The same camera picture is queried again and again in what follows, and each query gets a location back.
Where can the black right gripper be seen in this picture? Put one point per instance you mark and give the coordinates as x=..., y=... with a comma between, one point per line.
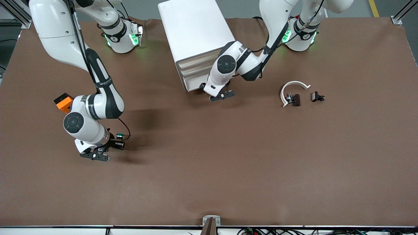
x=113, y=142

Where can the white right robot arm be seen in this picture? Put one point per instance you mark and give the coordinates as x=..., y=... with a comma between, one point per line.
x=58, y=32

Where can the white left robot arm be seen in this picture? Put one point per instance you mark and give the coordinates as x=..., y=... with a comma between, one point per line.
x=228, y=63

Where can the white drawer cabinet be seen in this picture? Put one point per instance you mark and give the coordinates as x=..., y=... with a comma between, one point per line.
x=192, y=29

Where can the black square push button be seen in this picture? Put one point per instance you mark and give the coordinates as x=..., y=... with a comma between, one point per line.
x=314, y=96

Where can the orange box with black side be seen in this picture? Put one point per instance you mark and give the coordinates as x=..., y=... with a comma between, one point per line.
x=62, y=103

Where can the brown table cover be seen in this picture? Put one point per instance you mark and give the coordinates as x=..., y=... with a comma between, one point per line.
x=209, y=163

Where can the white curved plastic clamp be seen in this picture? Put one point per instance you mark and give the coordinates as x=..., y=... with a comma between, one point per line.
x=282, y=95

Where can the brown cylinder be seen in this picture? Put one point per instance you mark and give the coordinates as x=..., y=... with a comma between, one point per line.
x=296, y=100

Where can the white table edge rail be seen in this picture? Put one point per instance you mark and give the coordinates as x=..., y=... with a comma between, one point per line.
x=49, y=231

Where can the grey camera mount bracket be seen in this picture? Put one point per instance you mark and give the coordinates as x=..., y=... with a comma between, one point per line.
x=205, y=222

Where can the aluminium frame profile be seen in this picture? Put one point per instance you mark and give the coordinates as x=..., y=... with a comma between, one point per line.
x=14, y=14
x=396, y=18

